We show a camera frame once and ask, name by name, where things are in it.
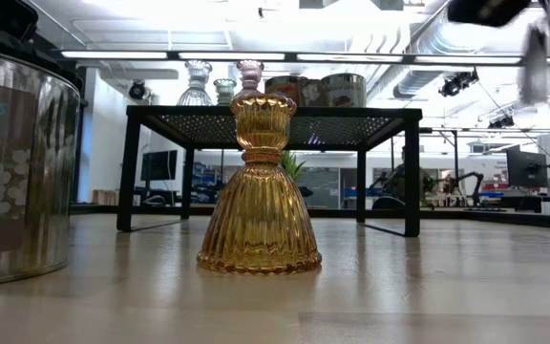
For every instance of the silver ventilation duct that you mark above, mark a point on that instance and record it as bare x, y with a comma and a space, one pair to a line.
418, 48

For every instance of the black ceiling camera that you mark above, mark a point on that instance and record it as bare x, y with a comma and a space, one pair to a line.
137, 91

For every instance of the person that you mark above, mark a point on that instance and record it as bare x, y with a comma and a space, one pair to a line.
411, 179

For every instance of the amber glass candle holder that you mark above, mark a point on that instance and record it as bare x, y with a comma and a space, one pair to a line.
258, 215

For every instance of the clear glass candle holder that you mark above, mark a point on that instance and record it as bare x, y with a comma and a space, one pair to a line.
195, 95

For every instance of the black office chair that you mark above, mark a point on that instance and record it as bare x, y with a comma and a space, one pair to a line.
388, 203

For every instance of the pink glass candle holder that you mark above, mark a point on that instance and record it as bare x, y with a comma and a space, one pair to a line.
249, 71

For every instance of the black computer monitor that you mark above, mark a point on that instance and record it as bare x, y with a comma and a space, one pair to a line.
159, 166
525, 169

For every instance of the small green potted plant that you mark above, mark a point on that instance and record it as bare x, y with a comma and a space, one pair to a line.
292, 165

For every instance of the green glass candle holder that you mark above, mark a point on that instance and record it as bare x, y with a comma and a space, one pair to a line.
225, 93

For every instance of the black perforated metal shelf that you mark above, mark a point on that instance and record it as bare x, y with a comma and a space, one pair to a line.
351, 113

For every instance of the ceiling light strip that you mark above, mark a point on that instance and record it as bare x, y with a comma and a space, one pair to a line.
351, 58

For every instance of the black aluminium table frame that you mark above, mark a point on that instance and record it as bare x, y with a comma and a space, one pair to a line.
494, 219

